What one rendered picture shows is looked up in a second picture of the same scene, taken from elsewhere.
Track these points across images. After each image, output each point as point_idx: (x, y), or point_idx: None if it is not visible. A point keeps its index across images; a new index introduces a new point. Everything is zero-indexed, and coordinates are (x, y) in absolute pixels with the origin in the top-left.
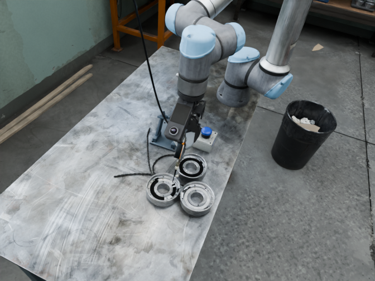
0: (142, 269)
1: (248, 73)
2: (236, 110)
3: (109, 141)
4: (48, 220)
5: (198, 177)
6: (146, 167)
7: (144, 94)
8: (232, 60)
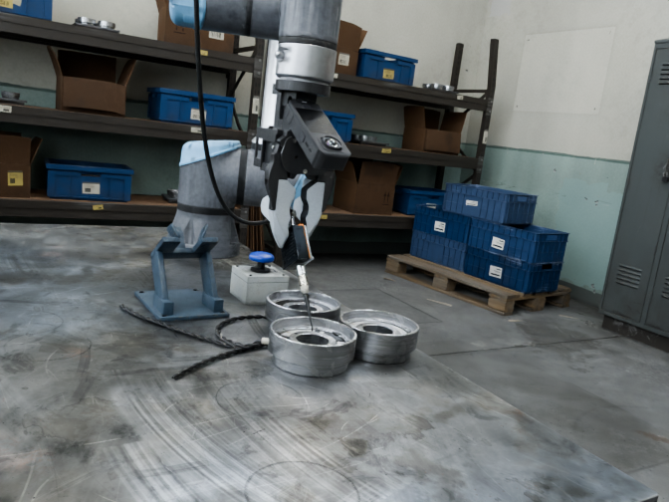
0: (467, 448)
1: (243, 168)
2: (236, 260)
3: (57, 345)
4: None
5: (339, 307)
6: (215, 348)
7: (17, 275)
8: (201, 155)
